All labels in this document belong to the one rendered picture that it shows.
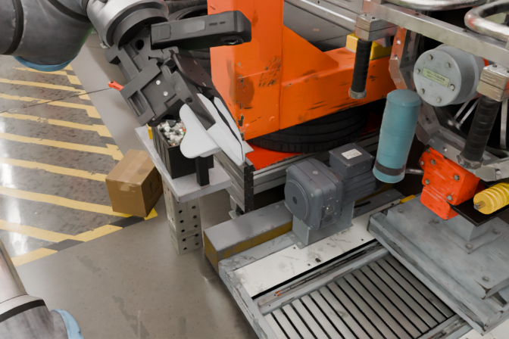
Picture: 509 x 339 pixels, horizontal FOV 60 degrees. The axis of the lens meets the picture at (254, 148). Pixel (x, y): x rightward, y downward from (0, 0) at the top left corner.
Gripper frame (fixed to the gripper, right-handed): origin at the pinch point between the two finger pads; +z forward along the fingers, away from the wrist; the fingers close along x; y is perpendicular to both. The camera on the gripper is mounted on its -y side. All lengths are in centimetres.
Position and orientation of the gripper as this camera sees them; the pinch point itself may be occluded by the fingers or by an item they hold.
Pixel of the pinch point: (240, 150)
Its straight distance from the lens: 50.3
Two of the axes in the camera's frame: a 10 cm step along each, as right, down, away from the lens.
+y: -7.7, 5.8, 2.8
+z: 5.5, 8.2, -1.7
